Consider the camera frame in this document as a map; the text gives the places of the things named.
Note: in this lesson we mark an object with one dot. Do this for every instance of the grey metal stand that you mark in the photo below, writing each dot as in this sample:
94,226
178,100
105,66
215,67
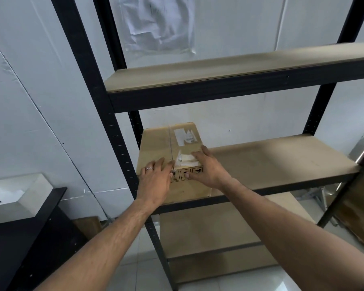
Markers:
318,198

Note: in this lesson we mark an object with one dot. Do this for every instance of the person's left middle finger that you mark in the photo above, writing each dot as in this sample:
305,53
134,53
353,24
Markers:
159,165

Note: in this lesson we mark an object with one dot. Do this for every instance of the person's left hand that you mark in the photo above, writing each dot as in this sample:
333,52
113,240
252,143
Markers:
153,184

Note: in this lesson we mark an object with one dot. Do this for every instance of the white foam block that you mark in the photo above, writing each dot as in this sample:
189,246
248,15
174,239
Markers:
15,200

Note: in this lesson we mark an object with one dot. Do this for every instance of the person's right forearm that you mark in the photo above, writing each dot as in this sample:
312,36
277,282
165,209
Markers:
291,236

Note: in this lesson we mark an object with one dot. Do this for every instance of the person's left forearm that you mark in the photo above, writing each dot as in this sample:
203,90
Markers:
103,248

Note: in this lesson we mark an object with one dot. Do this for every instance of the person's left little finger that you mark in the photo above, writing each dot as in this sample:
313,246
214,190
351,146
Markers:
141,176

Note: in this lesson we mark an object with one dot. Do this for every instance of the person's right hand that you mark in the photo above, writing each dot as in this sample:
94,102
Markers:
210,172

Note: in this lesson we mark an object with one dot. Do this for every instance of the person's left thumb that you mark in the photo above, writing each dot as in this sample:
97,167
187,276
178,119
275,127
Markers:
171,175

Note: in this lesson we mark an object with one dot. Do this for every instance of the large brown board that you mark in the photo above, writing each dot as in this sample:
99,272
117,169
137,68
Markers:
359,209

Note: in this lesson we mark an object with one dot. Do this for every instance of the clear plastic sleeve with paper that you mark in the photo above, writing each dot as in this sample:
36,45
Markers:
160,24

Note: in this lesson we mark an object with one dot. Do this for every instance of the black metal shelving rack frame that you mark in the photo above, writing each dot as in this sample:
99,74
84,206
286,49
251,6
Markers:
91,72

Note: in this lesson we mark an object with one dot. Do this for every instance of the person's right thumb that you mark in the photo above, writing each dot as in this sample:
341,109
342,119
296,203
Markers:
191,175

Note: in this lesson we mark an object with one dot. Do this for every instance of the brown cardboard box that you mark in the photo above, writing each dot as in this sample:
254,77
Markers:
157,145

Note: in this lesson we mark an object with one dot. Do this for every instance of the brown cardboard piece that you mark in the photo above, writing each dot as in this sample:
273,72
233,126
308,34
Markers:
89,227

